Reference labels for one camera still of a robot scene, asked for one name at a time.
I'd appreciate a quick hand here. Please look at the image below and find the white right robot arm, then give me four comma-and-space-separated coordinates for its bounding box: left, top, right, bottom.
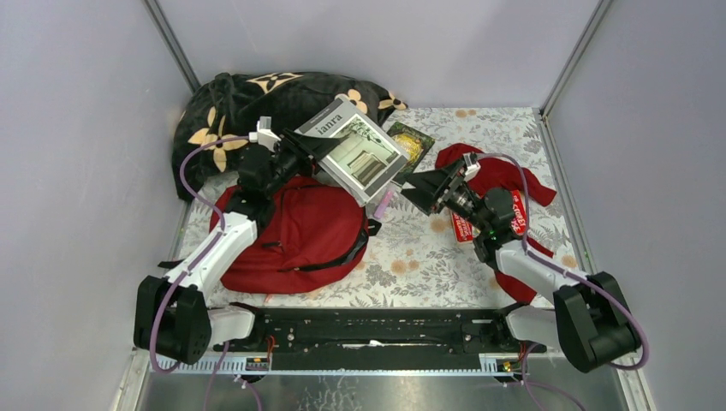
402, 152, 651, 372

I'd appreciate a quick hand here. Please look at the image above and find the red treehouse book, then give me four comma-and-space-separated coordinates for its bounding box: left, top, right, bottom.
449, 188, 527, 243

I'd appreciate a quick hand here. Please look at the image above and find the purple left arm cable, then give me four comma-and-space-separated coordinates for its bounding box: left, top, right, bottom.
148, 135, 253, 411

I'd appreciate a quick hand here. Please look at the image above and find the pink eraser stick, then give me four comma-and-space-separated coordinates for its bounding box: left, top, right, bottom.
373, 188, 396, 220

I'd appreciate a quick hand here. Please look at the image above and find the black floral blanket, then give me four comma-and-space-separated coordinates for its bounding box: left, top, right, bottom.
170, 71, 408, 203

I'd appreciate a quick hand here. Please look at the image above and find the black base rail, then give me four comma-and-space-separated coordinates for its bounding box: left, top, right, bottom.
229, 308, 527, 373

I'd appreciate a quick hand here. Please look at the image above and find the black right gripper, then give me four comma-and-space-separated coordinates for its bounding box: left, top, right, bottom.
401, 159, 490, 234

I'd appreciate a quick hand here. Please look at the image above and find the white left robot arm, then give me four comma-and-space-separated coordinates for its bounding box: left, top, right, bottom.
134, 116, 342, 373

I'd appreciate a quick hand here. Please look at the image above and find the red student backpack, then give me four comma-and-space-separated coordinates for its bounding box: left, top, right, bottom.
221, 176, 381, 295

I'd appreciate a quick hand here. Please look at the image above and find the floral table mat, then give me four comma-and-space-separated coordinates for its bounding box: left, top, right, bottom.
209, 108, 557, 308

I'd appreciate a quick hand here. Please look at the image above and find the grey interior photo book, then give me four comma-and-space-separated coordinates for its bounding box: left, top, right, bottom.
296, 95, 409, 206

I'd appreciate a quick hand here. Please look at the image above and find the dark green gold book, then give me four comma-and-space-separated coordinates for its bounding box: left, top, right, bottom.
388, 122, 436, 186

